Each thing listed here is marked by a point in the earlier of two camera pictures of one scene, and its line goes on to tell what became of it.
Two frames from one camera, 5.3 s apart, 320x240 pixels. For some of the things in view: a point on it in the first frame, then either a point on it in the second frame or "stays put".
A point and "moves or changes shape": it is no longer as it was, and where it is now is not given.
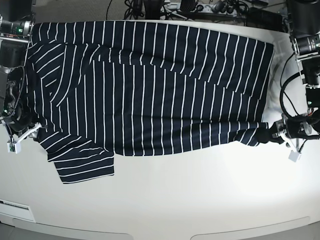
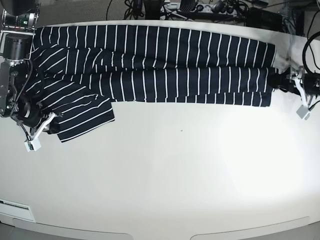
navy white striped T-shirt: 98,89 moves or changes shape
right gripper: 293,127 to 311,81
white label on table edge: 16,210 stays put
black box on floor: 260,18 stays put
